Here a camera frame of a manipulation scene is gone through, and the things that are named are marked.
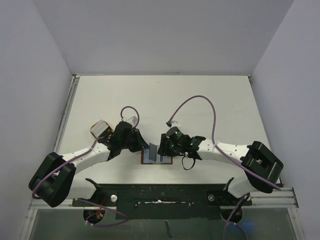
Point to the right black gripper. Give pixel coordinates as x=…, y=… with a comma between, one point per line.
x=163, y=145

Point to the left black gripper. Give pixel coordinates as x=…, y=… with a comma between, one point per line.
x=140, y=144

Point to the brown leather card holder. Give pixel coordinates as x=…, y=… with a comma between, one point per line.
x=160, y=160

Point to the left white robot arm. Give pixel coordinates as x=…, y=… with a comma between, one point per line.
x=54, y=182

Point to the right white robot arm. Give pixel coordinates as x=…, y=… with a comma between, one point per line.
x=261, y=167

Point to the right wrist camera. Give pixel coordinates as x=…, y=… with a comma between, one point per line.
x=173, y=123

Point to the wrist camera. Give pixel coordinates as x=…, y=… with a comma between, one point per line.
x=173, y=123
x=133, y=121

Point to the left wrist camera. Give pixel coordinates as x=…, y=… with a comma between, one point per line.
x=133, y=121

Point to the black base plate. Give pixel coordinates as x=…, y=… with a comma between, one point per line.
x=166, y=201

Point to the aluminium frame rail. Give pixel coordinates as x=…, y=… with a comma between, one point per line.
x=286, y=198

